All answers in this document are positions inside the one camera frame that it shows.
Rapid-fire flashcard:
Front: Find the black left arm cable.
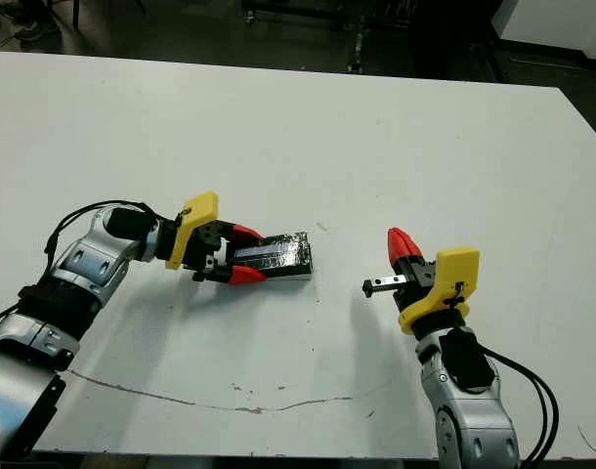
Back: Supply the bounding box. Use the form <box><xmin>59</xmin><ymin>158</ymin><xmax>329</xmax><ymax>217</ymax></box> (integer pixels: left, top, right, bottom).
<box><xmin>0</xmin><ymin>198</ymin><xmax>158</xmax><ymax>329</ymax></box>

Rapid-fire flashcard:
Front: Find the dark shoe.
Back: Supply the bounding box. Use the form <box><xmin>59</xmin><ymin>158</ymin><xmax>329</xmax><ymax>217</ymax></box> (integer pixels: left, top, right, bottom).
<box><xmin>13</xmin><ymin>18</ymin><xmax>44</xmax><ymax>44</ymax></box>

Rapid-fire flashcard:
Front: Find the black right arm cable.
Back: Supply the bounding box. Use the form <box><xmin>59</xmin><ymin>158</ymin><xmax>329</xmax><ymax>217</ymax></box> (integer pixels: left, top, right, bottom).
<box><xmin>487</xmin><ymin>355</ymin><xmax>549</xmax><ymax>461</ymax></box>
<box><xmin>479</xmin><ymin>343</ymin><xmax>562</xmax><ymax>464</ymax></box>

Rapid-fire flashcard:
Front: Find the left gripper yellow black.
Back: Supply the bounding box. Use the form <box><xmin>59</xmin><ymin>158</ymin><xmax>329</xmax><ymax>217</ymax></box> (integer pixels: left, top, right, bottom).
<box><xmin>164</xmin><ymin>191</ymin><xmax>269</xmax><ymax>287</ymax></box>

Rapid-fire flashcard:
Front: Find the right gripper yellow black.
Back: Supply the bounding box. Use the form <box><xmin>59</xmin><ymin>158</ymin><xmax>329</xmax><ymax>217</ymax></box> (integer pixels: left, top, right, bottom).
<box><xmin>362</xmin><ymin>226</ymin><xmax>482</xmax><ymax>339</ymax></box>

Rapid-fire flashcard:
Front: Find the white cabinet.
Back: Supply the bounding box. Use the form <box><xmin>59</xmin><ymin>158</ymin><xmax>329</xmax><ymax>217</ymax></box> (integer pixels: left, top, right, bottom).
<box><xmin>490</xmin><ymin>0</ymin><xmax>596</xmax><ymax>59</ymax></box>

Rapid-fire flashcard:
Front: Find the black glossy box lid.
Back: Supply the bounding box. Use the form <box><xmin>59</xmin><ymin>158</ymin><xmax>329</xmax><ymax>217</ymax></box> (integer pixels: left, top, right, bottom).
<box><xmin>228</xmin><ymin>231</ymin><xmax>316</xmax><ymax>282</ymax></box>

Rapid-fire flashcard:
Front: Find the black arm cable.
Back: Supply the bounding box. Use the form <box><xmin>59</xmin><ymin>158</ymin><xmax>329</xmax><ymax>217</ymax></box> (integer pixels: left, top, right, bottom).
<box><xmin>0</xmin><ymin>198</ymin><xmax>158</xmax><ymax>329</ymax></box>
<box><xmin>479</xmin><ymin>343</ymin><xmax>562</xmax><ymax>464</ymax></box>
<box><xmin>487</xmin><ymin>355</ymin><xmax>549</xmax><ymax>461</ymax></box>

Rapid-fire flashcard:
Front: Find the black rolling cart frame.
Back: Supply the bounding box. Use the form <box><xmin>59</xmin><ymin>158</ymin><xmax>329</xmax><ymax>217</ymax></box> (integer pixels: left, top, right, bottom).
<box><xmin>240</xmin><ymin>0</ymin><xmax>412</xmax><ymax>75</ymax></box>

